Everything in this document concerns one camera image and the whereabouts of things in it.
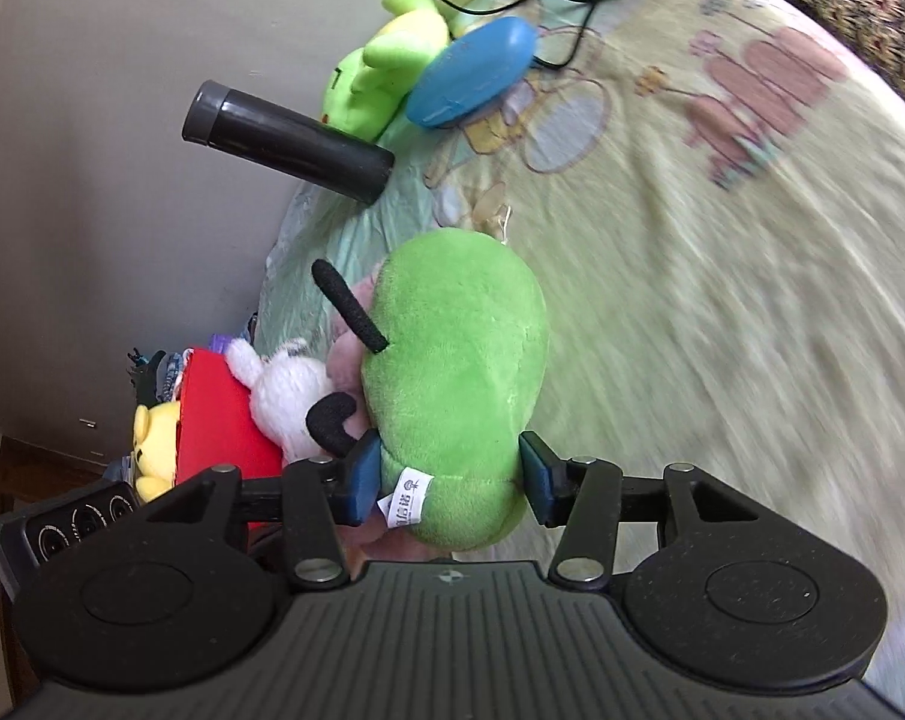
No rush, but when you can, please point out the red cardboard box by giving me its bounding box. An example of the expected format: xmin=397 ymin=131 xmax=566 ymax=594
xmin=174 ymin=349 xmax=281 ymax=484

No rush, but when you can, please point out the black thermos bottle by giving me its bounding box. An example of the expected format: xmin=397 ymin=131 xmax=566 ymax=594
xmin=182 ymin=80 xmax=395 ymax=206

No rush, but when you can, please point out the white plush bunny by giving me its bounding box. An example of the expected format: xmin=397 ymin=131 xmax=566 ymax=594
xmin=224 ymin=338 xmax=333 ymax=465

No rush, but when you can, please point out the yellow tiger plush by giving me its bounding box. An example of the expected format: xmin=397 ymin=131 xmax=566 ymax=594
xmin=132 ymin=401 xmax=181 ymax=502

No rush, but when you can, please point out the blue glasses case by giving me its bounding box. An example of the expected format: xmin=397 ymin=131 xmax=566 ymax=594
xmin=405 ymin=16 xmax=539 ymax=128

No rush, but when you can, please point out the light green frog plush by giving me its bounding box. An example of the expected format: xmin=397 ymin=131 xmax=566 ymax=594
xmin=320 ymin=0 xmax=450 ymax=143

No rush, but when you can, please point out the cartoon print bed sheet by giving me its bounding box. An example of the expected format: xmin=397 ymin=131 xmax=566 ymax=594
xmin=255 ymin=0 xmax=905 ymax=710

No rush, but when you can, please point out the pink plush bear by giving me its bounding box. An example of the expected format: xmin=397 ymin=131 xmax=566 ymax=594
xmin=327 ymin=265 xmax=440 ymax=563

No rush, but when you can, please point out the green plush with antennae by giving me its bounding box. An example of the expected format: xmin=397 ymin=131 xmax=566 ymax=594
xmin=306 ymin=227 xmax=548 ymax=551

